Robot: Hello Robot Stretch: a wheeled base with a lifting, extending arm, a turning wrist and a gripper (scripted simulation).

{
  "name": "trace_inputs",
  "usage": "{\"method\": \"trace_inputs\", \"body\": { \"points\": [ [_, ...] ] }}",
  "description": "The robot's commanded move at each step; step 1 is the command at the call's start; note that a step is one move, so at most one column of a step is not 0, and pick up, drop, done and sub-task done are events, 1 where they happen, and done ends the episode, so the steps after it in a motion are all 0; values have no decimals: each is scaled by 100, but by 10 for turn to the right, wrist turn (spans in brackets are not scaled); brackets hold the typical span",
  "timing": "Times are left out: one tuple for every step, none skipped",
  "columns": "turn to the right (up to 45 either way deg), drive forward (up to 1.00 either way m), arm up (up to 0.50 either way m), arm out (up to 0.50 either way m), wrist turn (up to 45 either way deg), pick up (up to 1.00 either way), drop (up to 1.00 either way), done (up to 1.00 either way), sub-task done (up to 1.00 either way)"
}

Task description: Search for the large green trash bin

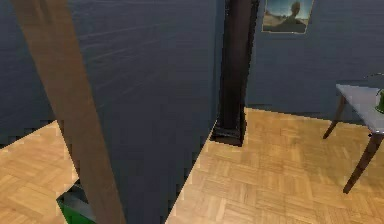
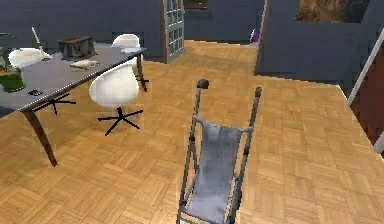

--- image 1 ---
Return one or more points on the framed landscape picture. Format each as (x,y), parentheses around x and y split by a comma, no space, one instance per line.
(287,16)

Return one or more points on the light brown wooden door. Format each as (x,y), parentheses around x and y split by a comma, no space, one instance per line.
(70,100)

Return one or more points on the large green trash bin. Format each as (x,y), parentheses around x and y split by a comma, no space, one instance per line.
(75,208)

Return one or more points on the green round object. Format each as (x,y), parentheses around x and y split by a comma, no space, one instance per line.
(380,101)

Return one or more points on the grey table with dark legs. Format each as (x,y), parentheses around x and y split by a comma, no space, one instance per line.
(361,103)

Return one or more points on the dark brown tall cabinet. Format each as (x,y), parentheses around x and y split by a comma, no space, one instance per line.
(235,73)

